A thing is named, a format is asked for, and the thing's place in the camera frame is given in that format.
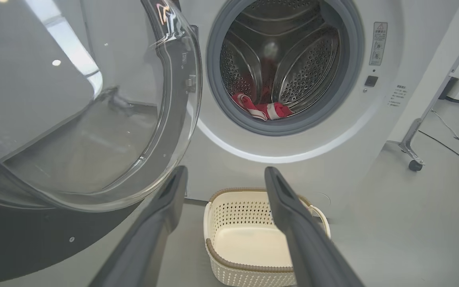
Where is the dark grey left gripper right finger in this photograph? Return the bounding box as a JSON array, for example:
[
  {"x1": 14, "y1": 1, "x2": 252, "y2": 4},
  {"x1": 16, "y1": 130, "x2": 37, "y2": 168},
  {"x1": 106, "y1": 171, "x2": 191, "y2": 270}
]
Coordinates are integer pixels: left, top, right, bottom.
[{"x1": 264, "y1": 166, "x2": 365, "y2": 287}]

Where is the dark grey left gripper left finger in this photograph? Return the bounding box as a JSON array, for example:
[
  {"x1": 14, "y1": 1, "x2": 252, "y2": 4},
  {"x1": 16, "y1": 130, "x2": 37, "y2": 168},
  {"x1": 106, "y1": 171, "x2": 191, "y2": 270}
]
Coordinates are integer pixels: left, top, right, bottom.
[{"x1": 88, "y1": 165, "x2": 189, "y2": 287}]

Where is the red and white garment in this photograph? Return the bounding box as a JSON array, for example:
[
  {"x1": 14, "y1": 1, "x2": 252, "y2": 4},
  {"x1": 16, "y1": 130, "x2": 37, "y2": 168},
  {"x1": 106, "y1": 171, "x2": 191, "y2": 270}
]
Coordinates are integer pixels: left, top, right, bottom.
[{"x1": 231, "y1": 92, "x2": 294, "y2": 121}]

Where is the black floor cable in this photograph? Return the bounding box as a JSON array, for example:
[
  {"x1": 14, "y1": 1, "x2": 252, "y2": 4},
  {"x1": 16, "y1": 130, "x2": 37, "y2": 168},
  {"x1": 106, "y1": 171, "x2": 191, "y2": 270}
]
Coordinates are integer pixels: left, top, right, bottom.
[{"x1": 419, "y1": 130, "x2": 459, "y2": 175}]

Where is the grey rubber door gasket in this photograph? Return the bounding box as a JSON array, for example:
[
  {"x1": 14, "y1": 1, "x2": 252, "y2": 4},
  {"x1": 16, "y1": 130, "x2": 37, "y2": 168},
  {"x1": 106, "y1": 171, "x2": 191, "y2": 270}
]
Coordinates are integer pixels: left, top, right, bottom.
[{"x1": 206, "y1": 0, "x2": 365, "y2": 137}]

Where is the round glass washer door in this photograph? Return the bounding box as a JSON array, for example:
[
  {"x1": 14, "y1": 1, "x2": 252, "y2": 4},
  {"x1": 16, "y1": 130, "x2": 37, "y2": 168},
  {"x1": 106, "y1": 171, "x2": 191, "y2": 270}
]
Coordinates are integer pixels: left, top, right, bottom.
[{"x1": 0, "y1": 0, "x2": 203, "y2": 285}]

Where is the stainless steel washing machine drum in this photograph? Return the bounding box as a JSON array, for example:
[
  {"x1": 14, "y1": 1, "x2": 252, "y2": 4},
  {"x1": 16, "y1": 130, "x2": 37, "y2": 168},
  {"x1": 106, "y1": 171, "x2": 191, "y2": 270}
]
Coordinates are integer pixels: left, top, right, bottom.
[{"x1": 220, "y1": 0, "x2": 341, "y2": 116}]

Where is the grey warning sticker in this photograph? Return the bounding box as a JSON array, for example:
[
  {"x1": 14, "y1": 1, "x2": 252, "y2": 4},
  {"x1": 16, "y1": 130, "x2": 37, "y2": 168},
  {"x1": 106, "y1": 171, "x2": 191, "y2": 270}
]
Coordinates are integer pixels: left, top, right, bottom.
[{"x1": 369, "y1": 22, "x2": 388, "y2": 66}]

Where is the white partition board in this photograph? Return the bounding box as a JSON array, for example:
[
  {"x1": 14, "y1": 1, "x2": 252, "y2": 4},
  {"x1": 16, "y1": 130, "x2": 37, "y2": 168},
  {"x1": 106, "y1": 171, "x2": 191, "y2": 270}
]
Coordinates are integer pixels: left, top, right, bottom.
[{"x1": 389, "y1": 0, "x2": 459, "y2": 141}]

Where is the white washing machine body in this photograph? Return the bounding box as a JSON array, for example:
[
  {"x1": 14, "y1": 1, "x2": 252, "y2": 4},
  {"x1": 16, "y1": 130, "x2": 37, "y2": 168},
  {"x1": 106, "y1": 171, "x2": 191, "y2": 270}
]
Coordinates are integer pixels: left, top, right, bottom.
[{"x1": 174, "y1": 0, "x2": 459, "y2": 220}]

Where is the metal cart leg with caster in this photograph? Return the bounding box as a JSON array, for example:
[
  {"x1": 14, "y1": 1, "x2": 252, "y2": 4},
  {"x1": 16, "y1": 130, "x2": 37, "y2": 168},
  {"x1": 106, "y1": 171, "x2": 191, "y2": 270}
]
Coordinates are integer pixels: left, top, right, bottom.
[{"x1": 398, "y1": 12, "x2": 459, "y2": 164}]

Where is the cream perforated laundry basket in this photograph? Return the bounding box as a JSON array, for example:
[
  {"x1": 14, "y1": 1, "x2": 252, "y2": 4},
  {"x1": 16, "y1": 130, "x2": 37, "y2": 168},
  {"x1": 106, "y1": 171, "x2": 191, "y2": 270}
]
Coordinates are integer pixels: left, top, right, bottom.
[{"x1": 203, "y1": 187, "x2": 332, "y2": 287}]

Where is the small printed text sticker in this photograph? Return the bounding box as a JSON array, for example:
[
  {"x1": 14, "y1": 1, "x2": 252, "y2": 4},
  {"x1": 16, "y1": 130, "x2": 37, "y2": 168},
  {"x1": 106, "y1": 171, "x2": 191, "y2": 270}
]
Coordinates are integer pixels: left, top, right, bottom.
[{"x1": 388, "y1": 84, "x2": 408, "y2": 107}]

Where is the white floor cable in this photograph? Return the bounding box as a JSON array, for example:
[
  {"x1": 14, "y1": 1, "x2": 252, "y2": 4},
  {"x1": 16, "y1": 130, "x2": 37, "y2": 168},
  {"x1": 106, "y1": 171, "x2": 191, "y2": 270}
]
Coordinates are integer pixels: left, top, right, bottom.
[{"x1": 431, "y1": 110, "x2": 459, "y2": 167}]

